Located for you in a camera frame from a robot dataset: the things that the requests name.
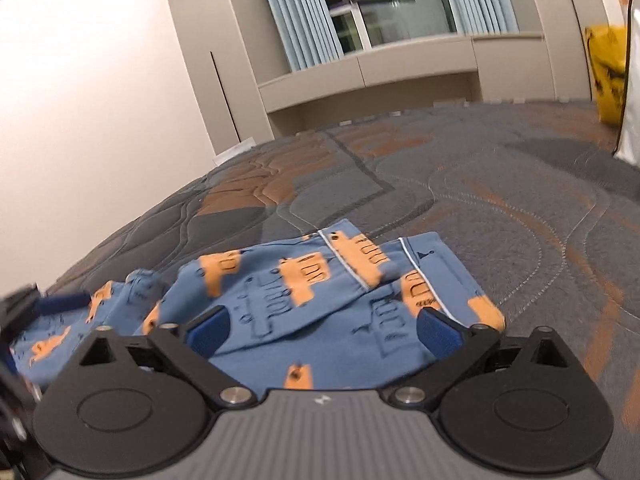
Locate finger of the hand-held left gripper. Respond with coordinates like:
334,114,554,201
33,292,94,317

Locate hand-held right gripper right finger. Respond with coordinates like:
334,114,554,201
381,306,571,411

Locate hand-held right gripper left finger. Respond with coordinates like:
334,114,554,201
79,305,258,411

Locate blue pants with orange print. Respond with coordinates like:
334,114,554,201
10,218,506,392

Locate grey and orange quilted bed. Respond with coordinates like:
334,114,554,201
45,99,640,480

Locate beige window bench cabinet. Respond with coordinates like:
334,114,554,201
257,31,550,115

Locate white bag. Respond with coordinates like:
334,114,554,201
612,0,640,167

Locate yellow bag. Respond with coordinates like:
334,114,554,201
583,24,629,127

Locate beige tall cabinet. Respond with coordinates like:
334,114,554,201
519,0,627,102

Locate glass window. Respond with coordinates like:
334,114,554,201
328,0,459,55

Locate beige wardrobe with black handle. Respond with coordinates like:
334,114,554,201
160,0,277,157

